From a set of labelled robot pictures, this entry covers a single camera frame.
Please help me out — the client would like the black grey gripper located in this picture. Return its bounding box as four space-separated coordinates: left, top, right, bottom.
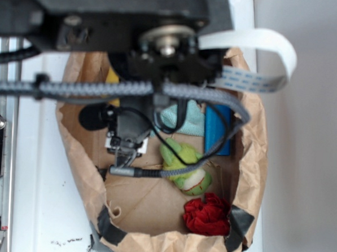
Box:
78 97 151 168

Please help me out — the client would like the green plush frog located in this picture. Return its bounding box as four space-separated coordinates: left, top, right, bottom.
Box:
156 136 215 198

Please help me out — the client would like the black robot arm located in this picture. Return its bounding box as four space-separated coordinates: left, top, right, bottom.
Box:
0 0 232 175

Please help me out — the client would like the brown paper bag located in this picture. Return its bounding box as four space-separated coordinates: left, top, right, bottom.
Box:
48 38 275 252

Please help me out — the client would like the light teal cloth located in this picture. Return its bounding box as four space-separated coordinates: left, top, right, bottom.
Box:
150 98 207 142

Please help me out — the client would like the yellow object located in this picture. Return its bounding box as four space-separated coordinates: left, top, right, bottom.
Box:
105 67 120 107

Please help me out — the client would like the blue rectangular block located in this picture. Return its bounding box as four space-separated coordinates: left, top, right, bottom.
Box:
204 105 232 153

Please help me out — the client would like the red crumpled cloth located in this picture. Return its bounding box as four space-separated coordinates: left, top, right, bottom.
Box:
183 192 231 236

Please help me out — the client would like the grey braided cable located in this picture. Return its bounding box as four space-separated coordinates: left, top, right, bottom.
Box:
0 72 253 184

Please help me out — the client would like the white flat ribbon cable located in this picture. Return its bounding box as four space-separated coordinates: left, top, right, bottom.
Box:
197 24 300 96

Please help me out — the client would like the aluminium frame rail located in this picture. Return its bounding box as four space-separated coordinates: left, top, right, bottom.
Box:
0 37 24 252

